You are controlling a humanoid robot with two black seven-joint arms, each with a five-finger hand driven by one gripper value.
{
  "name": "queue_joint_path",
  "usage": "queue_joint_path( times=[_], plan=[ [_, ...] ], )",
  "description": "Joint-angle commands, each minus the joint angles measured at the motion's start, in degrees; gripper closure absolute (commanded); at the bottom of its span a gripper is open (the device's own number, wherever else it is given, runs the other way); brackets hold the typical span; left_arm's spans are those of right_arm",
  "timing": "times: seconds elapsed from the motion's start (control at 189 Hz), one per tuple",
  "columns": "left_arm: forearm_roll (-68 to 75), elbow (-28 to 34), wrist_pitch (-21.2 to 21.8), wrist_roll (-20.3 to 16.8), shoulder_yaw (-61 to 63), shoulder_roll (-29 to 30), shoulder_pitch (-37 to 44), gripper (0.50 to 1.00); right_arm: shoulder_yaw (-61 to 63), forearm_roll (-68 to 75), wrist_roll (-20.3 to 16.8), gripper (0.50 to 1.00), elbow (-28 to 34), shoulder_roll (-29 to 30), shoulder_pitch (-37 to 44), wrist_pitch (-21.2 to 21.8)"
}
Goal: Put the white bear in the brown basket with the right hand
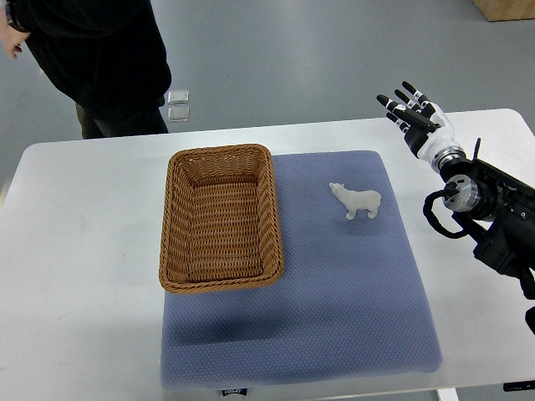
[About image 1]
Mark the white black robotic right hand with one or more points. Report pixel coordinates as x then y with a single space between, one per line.
427 131

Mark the white bear figurine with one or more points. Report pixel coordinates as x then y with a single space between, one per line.
355 201

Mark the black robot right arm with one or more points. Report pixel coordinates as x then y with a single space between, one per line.
495 209

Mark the brown wicker basket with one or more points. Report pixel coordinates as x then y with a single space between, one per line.
220 228

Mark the brown cardboard box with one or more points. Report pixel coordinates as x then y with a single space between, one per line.
506 10

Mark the blue grey table mat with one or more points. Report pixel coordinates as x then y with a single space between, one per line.
350 301

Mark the lower clear floor plate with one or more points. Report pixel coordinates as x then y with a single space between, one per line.
178 113

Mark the clear floor plate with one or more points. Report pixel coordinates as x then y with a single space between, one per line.
178 113
178 96

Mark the upper clear floor plate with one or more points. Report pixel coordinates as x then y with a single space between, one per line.
178 96

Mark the black table control panel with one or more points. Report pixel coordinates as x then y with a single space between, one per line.
519 386

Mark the black table brand label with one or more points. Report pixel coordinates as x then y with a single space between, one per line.
234 391

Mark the person in black clothes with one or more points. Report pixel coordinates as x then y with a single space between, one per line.
107 56

